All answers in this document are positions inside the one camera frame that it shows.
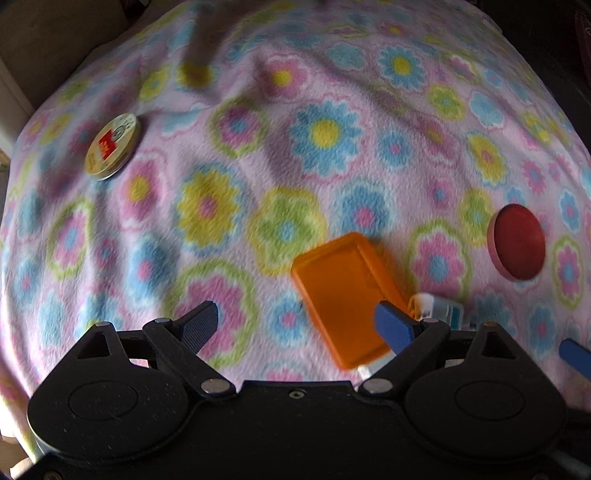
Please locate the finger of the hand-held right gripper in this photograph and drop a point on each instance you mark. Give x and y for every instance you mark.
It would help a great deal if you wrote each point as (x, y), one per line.
(577, 354)

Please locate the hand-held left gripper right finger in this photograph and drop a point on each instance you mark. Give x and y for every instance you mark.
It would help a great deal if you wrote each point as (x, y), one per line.
(392, 327)

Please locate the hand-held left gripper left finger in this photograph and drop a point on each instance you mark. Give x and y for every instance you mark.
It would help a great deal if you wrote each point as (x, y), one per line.
(203, 323)

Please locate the orange plastic box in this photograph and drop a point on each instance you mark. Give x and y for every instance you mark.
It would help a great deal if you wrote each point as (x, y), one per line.
(341, 295)

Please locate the plain white charger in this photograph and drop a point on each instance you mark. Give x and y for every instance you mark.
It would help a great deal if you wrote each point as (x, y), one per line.
(369, 369)

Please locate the white charger with blue stripe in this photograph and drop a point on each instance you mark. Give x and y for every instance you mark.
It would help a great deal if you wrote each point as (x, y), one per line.
(438, 311)

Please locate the red round lid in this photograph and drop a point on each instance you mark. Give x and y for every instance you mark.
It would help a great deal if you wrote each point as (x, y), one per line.
(519, 242)

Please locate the pink floral fleece blanket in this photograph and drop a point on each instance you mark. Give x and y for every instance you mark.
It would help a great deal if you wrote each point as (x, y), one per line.
(277, 161)

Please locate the round tin with red label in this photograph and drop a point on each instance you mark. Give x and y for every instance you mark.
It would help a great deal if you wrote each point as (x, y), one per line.
(112, 146)

